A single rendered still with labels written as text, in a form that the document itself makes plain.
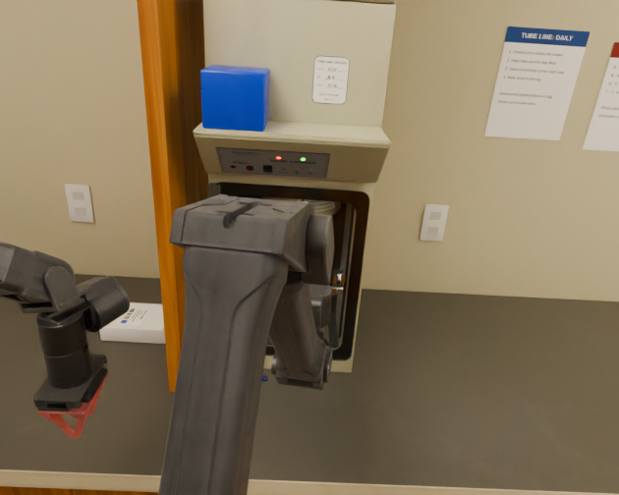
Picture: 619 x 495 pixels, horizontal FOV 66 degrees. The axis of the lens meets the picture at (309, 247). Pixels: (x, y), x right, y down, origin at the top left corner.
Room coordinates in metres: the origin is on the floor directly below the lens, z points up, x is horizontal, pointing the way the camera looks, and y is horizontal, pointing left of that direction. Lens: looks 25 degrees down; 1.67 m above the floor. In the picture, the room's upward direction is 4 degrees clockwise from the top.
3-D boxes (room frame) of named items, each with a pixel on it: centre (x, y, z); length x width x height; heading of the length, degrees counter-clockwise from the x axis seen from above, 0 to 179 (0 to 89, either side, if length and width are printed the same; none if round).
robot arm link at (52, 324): (0.54, 0.33, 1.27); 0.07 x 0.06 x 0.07; 157
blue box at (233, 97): (0.82, 0.14, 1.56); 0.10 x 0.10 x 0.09; 2
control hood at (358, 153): (0.83, 0.04, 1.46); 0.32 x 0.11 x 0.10; 92
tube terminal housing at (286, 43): (1.01, 0.05, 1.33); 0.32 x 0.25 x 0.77; 92
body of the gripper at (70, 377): (0.54, 0.33, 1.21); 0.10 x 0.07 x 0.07; 2
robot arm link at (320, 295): (0.62, 0.00, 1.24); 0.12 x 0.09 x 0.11; 172
